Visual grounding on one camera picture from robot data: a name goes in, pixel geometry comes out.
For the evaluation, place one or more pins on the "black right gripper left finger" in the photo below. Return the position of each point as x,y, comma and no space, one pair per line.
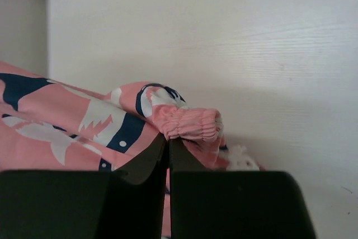
125,203

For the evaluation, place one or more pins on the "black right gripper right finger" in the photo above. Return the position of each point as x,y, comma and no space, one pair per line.
238,204

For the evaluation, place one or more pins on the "pink shark print shorts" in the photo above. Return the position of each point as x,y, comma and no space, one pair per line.
49,125

